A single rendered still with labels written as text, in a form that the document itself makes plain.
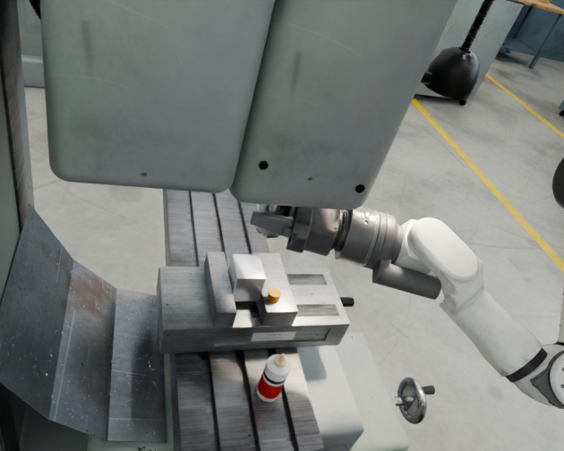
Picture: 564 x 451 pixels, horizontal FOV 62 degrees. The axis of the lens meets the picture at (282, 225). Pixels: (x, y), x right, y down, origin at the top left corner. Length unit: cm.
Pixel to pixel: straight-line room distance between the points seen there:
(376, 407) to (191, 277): 54
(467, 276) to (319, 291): 35
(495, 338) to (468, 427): 159
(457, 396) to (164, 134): 206
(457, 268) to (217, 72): 43
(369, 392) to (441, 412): 110
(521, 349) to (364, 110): 39
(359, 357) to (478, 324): 57
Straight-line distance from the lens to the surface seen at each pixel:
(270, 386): 82
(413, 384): 135
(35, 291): 84
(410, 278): 71
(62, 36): 45
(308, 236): 67
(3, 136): 73
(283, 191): 57
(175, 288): 89
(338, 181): 58
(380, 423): 117
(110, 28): 44
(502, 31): 550
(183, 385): 85
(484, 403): 244
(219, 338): 87
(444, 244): 71
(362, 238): 69
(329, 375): 103
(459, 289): 70
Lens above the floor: 166
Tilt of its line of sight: 37 degrees down
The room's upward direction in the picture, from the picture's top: 18 degrees clockwise
